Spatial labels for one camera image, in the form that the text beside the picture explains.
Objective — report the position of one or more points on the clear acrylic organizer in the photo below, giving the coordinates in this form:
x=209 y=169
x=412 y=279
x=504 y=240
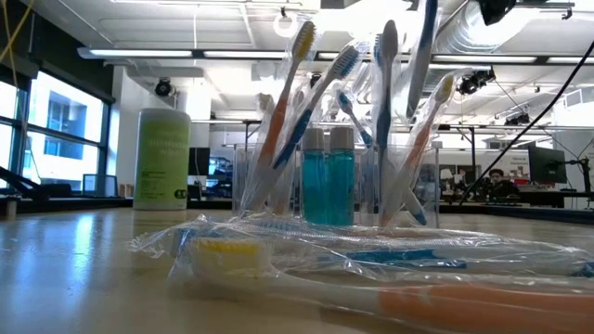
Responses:
x=434 y=195

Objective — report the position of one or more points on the blue mouthwash bottle white cap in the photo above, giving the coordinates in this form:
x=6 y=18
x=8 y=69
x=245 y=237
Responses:
x=342 y=185
x=314 y=185

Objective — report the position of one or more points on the black track light cluster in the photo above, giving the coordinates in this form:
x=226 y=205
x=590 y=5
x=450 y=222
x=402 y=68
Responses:
x=478 y=80
x=517 y=119

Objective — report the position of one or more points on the bright ceiling light panel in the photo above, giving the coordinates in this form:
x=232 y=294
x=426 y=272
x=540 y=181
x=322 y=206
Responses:
x=352 y=18

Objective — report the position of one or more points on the black computer monitor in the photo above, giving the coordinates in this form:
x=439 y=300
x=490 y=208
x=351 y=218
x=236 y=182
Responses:
x=547 y=164

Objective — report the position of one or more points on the person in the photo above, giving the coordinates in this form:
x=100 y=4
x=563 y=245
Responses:
x=496 y=176

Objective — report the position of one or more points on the black background screen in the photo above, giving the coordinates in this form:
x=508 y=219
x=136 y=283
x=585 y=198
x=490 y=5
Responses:
x=198 y=161

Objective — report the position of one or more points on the long linear ceiling light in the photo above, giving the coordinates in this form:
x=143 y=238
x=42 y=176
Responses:
x=139 y=53

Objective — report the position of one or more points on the green disinfecting wipes canister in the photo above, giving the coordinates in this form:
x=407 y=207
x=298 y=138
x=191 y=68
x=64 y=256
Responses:
x=162 y=162

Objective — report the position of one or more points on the large glass window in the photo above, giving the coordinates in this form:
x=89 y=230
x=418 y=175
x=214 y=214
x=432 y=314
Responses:
x=65 y=111

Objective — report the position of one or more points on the silver ventilation duct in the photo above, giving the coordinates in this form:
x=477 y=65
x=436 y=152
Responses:
x=464 y=44

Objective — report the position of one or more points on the black background workstation frame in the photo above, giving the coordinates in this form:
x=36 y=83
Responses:
x=457 y=127

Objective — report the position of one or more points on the black round ceiling camera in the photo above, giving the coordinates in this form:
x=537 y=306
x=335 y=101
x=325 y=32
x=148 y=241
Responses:
x=163 y=87
x=315 y=79

